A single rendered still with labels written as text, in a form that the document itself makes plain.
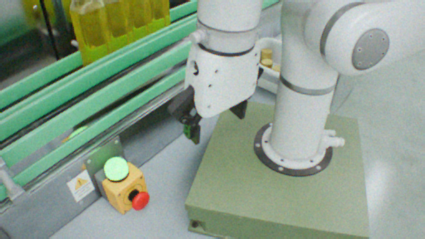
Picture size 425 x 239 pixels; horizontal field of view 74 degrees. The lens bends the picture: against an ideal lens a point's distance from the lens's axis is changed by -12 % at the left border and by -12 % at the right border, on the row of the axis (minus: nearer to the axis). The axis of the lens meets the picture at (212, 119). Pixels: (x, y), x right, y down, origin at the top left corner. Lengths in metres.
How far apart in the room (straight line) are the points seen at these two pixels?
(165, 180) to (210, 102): 0.31
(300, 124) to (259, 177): 0.12
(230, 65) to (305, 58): 0.14
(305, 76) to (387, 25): 0.15
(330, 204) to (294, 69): 0.23
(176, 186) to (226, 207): 0.17
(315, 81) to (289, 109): 0.07
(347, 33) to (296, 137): 0.23
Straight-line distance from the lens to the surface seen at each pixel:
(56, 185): 0.59
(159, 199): 0.65
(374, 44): 0.41
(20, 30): 0.80
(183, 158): 0.72
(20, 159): 0.55
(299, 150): 0.58
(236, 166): 0.58
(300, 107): 0.51
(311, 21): 0.43
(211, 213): 0.53
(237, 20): 0.35
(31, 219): 0.61
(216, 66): 0.38
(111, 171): 0.58
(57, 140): 0.57
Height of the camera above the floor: 1.28
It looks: 41 degrees down
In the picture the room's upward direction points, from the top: straight up
